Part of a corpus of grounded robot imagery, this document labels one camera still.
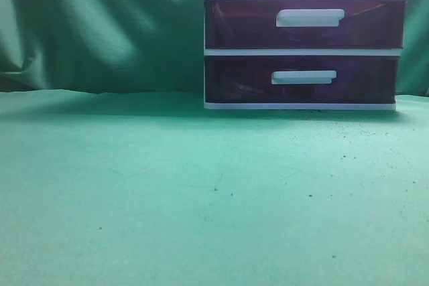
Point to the dark translucent bottom drawer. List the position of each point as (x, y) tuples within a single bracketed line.
[(254, 79)]

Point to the dark translucent drawer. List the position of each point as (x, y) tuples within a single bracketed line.
[(254, 79), (304, 24)]

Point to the dark translucent middle drawer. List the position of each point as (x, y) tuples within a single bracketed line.
[(304, 24)]

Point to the green cloth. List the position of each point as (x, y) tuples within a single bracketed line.
[(113, 172)]

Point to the white drawer cabinet frame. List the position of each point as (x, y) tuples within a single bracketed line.
[(316, 77)]

